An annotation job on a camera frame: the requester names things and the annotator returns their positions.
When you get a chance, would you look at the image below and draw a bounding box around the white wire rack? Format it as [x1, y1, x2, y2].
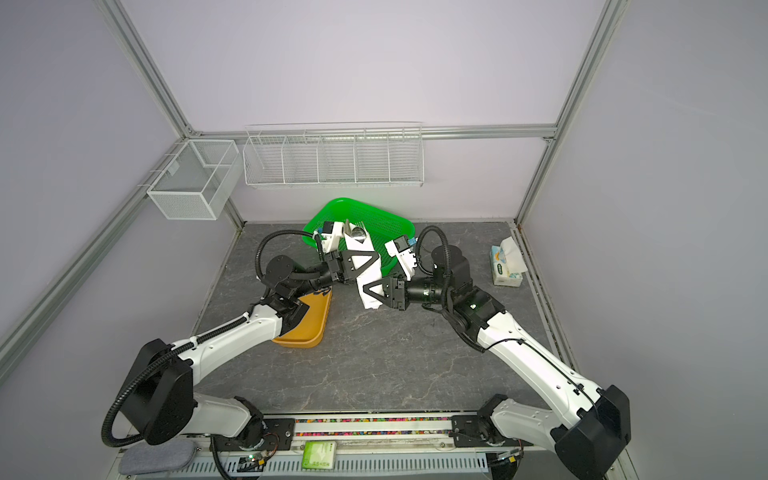
[243, 122, 425, 188]

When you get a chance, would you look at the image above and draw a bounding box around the tissue box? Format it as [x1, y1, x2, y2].
[490, 237, 528, 288]

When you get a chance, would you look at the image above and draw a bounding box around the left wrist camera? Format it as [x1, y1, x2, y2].
[319, 221, 344, 253]

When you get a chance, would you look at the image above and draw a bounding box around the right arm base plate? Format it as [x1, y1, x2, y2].
[449, 414, 511, 448]

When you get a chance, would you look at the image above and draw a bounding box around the yellow plastic tray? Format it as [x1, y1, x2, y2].
[272, 289, 332, 349]

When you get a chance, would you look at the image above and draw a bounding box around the silver spoon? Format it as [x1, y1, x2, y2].
[349, 225, 367, 243]

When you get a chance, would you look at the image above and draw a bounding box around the green card box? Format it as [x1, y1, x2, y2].
[301, 441, 337, 470]

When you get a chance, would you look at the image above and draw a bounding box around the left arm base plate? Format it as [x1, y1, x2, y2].
[211, 417, 296, 453]

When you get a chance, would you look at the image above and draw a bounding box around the white mesh box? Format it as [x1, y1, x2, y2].
[148, 139, 244, 221]

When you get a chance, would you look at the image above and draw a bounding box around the white paper napkin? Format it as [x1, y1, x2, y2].
[343, 220, 382, 310]

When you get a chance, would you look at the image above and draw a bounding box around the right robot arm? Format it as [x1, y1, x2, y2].
[358, 225, 631, 479]

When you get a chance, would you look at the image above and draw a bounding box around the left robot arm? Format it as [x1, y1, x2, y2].
[100, 225, 380, 450]

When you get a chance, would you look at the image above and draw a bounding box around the green plastic basket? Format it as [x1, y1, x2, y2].
[303, 198, 415, 276]

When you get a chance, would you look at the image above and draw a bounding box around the grey cloth pad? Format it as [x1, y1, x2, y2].
[118, 439, 197, 476]

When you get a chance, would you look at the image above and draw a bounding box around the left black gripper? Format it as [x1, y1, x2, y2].
[292, 252, 380, 299]

